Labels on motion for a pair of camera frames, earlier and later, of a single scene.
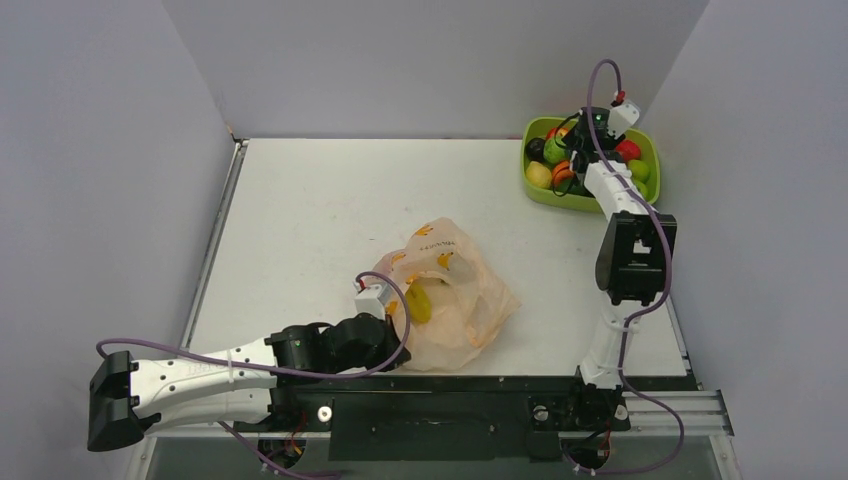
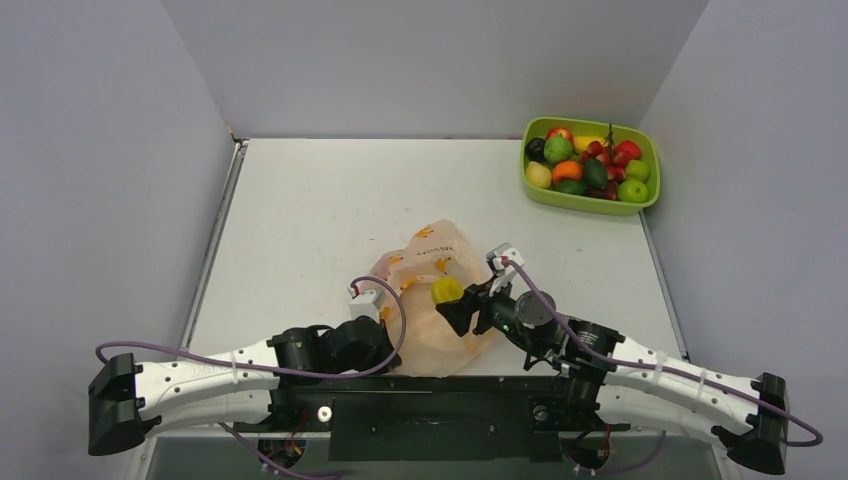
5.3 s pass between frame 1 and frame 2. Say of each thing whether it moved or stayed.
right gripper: moved
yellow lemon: stayed
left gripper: stayed
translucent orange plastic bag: stayed
